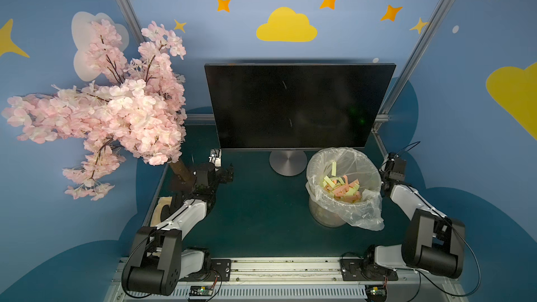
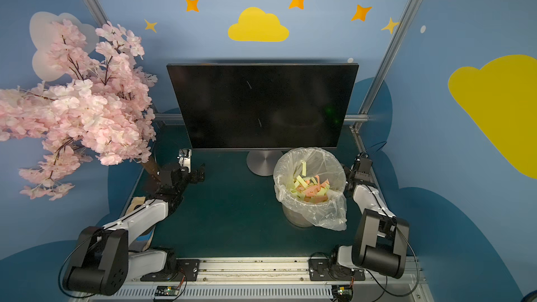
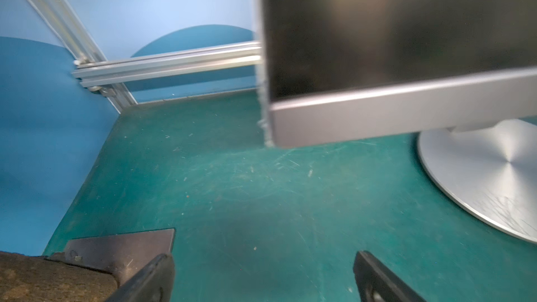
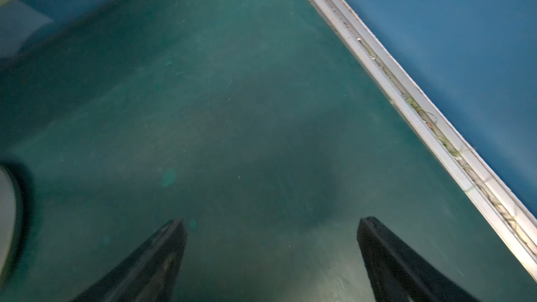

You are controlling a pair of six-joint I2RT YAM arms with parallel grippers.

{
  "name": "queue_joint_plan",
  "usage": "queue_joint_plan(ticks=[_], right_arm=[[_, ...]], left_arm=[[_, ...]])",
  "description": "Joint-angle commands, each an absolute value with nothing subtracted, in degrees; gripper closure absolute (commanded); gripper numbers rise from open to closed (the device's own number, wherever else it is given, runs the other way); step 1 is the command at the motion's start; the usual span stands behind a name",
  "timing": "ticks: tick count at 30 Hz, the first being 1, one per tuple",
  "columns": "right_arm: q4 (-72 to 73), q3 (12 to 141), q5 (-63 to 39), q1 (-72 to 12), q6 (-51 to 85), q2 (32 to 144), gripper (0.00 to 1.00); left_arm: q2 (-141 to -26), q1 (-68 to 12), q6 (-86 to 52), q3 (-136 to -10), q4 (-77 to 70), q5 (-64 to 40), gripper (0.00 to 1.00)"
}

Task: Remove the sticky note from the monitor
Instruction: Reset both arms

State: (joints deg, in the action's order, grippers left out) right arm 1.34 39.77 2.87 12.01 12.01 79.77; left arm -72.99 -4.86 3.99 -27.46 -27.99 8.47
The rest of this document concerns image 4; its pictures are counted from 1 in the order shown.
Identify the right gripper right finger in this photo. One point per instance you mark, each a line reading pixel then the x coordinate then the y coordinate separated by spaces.
pixel 397 273

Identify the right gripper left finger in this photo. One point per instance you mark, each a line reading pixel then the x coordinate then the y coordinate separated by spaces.
pixel 148 274

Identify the bin with clear plastic bag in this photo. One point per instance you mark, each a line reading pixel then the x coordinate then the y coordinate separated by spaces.
pixel 12 221

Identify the right side aluminium floor rail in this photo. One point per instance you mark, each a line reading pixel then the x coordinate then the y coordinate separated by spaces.
pixel 505 213

